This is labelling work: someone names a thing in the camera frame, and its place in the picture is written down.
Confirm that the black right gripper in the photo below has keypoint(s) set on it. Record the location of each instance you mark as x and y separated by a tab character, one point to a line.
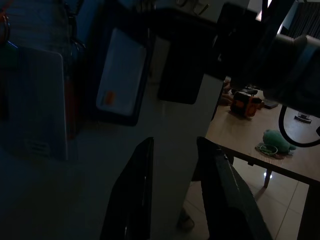
240	45

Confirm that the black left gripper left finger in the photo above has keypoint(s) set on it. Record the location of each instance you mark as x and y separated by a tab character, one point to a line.
135	190

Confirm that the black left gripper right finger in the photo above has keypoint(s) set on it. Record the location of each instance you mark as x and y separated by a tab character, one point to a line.
225	200

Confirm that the light wooden table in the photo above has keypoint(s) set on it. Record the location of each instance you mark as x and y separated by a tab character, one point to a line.
237	130

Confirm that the teal plush toy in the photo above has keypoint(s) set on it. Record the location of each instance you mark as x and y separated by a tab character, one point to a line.
275	138

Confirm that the black smartphone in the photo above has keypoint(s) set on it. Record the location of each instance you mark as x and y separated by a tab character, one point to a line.
271	105

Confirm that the dark grey curtain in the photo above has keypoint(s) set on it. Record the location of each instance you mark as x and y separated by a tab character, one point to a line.
307	25

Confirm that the grey plastic card tag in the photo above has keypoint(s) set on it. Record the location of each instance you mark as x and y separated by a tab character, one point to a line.
42	100

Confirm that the metal wall hook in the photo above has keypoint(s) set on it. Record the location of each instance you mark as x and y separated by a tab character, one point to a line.
198	10

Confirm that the black rounded wall panel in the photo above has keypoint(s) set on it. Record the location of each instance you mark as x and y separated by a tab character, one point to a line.
180	75

